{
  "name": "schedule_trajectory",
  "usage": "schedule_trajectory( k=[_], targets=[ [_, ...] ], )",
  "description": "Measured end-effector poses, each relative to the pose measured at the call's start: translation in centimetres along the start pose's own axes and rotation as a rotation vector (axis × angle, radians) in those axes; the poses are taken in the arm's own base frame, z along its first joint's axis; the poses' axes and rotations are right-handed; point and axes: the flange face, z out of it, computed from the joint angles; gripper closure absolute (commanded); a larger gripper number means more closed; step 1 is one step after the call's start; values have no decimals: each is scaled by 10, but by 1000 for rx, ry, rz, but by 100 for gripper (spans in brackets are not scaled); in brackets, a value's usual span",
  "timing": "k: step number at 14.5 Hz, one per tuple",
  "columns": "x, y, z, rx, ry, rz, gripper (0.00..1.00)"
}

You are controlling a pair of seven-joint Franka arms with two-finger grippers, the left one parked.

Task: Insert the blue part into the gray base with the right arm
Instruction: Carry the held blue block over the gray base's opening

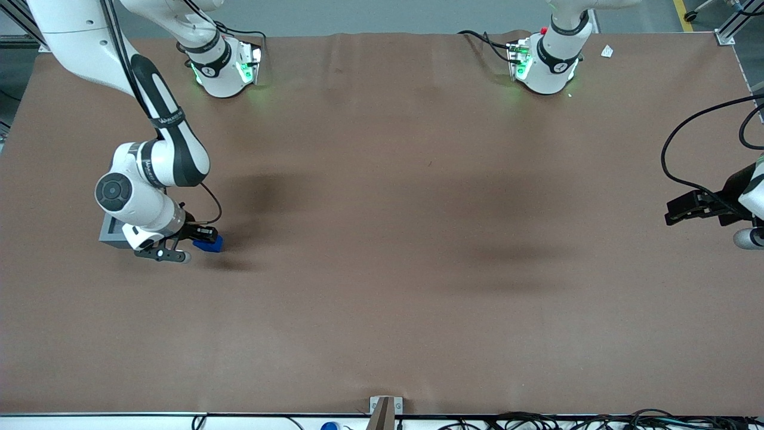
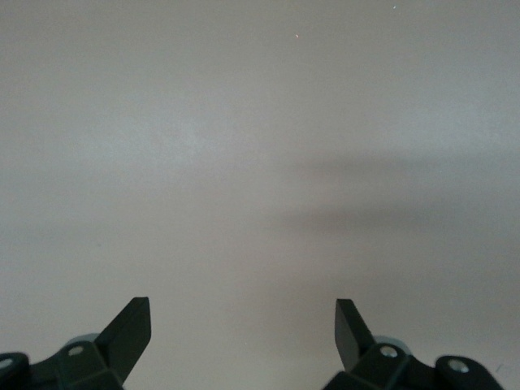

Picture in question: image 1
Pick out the black base cable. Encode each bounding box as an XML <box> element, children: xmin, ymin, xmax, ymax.
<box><xmin>457</xmin><ymin>29</ymin><xmax>521</xmax><ymax>64</ymax></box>
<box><xmin>212</xmin><ymin>23</ymin><xmax>267</xmax><ymax>48</ymax></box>

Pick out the brown table mat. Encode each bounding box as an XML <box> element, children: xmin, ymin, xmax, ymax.
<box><xmin>0</xmin><ymin>30</ymin><xmax>764</xmax><ymax>416</ymax></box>

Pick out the short looped black cable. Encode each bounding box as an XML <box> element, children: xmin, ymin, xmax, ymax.
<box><xmin>738</xmin><ymin>103</ymin><xmax>764</xmax><ymax>151</ymax></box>

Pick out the long black left arm cable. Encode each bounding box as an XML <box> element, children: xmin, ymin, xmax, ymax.
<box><xmin>660</xmin><ymin>94</ymin><xmax>764</xmax><ymax>199</ymax></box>

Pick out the black tangled cable bundle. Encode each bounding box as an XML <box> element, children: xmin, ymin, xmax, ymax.
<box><xmin>436</xmin><ymin>408</ymin><xmax>764</xmax><ymax>430</ymax></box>

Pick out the black right base cable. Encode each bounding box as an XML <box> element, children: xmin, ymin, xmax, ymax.
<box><xmin>212</xmin><ymin>23</ymin><xmax>267</xmax><ymax>48</ymax></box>

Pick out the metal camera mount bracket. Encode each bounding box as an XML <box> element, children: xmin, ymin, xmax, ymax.
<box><xmin>369</xmin><ymin>396</ymin><xmax>403</xmax><ymax>430</ymax></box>

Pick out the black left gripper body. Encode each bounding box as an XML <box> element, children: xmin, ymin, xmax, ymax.
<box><xmin>715</xmin><ymin>162</ymin><xmax>757</xmax><ymax>227</ymax></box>

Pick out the black caster wheel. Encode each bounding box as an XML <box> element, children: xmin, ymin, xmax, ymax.
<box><xmin>683</xmin><ymin>0</ymin><xmax>720</xmax><ymax>23</ymax></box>

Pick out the silver table edge rail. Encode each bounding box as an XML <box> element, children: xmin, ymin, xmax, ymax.
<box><xmin>0</xmin><ymin>411</ymin><xmax>764</xmax><ymax>419</ymax></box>

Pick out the gray square base block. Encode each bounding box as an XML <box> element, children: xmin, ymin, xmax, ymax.
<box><xmin>98</xmin><ymin>210</ymin><xmax>139</xmax><ymax>249</ymax></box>

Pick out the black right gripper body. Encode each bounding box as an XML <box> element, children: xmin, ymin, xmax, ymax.
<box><xmin>174</xmin><ymin>209</ymin><xmax>199</xmax><ymax>243</ymax></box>

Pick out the black left base cable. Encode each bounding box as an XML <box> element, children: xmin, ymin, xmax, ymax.
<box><xmin>457</xmin><ymin>29</ymin><xmax>521</xmax><ymax>64</ymax></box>

